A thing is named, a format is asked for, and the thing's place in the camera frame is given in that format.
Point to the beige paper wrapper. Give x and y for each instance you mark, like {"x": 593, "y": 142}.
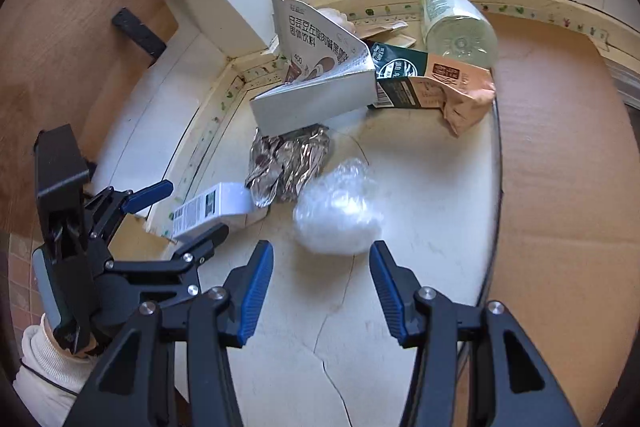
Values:
{"x": 385, "y": 29}

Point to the large grey white box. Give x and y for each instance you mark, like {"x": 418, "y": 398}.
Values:
{"x": 320, "y": 102}

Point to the small white carton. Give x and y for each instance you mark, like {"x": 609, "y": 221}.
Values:
{"x": 215, "y": 204}

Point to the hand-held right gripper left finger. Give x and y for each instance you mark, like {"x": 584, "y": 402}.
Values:
{"x": 255, "y": 297}

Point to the pale green plastic bottle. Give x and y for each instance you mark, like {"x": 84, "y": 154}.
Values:
{"x": 460, "y": 37}

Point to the green and beige crushed carton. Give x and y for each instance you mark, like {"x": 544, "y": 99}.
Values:
{"x": 400, "y": 72}

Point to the clear plastic wrap ball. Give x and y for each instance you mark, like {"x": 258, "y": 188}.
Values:
{"x": 335, "y": 212}

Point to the brown cardboard sheet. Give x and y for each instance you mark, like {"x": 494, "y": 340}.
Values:
{"x": 565, "y": 207}

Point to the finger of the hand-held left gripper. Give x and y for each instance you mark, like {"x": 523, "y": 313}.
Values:
{"x": 150, "y": 196}
{"x": 205, "y": 241}

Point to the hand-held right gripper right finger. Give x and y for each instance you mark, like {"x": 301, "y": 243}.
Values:
{"x": 390, "y": 297}

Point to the silver foil wrapper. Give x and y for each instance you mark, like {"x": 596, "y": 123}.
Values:
{"x": 285, "y": 162}

